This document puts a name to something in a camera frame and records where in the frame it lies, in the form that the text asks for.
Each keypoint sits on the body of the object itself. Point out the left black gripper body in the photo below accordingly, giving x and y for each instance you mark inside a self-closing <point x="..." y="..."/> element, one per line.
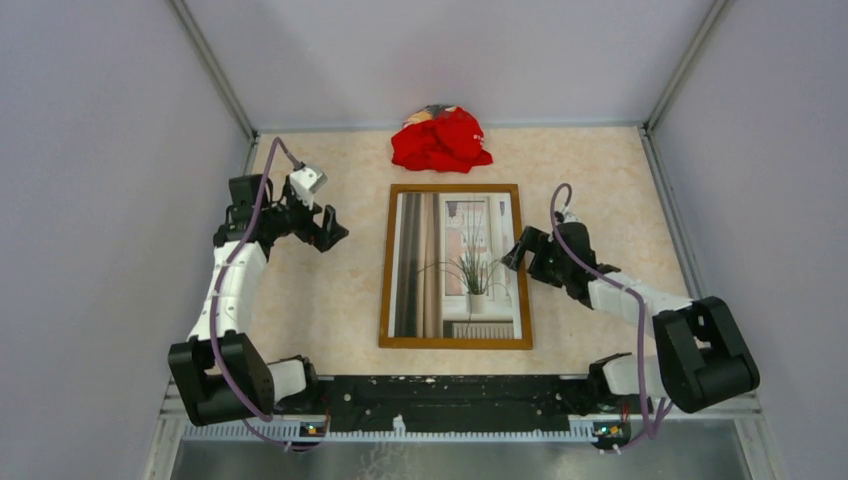
<point x="293" y="216"/>

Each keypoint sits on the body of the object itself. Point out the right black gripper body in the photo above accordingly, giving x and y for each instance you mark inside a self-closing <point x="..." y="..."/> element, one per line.
<point x="551" y="267"/>

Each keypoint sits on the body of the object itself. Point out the printed photo sheet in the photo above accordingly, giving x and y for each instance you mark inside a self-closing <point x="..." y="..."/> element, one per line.
<point x="456" y="265"/>

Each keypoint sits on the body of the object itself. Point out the wooden picture frame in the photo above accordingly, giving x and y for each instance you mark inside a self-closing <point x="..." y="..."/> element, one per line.
<point x="456" y="268"/>

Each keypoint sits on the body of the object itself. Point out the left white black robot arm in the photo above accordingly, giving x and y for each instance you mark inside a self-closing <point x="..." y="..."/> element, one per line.
<point x="219" y="374"/>

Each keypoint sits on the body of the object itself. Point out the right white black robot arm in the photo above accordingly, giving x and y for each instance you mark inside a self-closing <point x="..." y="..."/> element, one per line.
<point x="689" y="351"/>

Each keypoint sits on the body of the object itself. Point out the red crumpled cloth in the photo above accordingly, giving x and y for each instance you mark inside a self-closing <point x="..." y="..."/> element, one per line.
<point x="440" y="137"/>

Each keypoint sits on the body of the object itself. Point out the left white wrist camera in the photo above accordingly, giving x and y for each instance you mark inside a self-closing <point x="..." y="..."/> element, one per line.
<point x="306" y="182"/>

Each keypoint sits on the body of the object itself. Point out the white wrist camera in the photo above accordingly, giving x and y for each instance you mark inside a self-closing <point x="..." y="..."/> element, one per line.
<point x="306" y="182"/>
<point x="565" y="216"/>

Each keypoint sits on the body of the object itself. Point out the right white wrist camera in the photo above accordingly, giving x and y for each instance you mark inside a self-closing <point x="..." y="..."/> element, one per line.
<point x="565" y="216"/>

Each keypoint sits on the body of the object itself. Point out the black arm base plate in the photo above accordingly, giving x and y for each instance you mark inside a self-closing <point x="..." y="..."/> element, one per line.
<point x="460" y="404"/>

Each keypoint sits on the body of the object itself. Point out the aluminium front rail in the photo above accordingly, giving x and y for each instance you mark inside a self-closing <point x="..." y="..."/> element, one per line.
<point x="311" y="429"/>

